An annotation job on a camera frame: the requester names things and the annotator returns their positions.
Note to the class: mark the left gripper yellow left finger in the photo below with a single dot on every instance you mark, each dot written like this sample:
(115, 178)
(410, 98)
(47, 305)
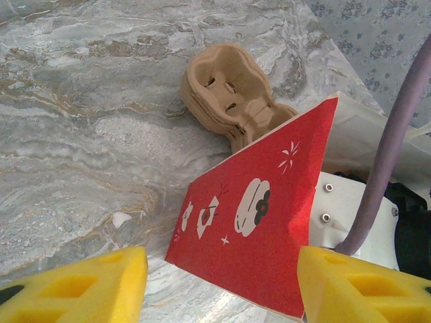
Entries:
(67, 292)

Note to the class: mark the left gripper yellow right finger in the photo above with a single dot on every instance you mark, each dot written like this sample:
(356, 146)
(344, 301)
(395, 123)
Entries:
(363, 296)

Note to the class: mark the red printed paper bag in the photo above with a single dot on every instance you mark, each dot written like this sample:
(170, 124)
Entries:
(252, 175)

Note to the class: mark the stack of pulp cup carriers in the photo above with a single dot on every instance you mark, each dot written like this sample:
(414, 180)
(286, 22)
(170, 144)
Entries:
(219, 74)

